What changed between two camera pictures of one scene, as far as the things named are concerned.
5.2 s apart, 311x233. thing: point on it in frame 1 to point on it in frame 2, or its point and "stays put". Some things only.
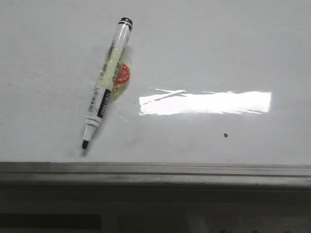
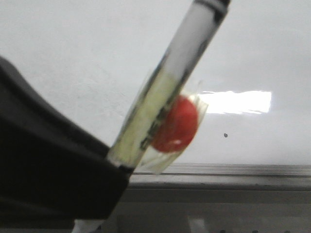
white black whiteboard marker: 100,93 to 164,83
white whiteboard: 215,82 stays put
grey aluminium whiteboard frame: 108,175 stays put
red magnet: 122,78 to 179,131
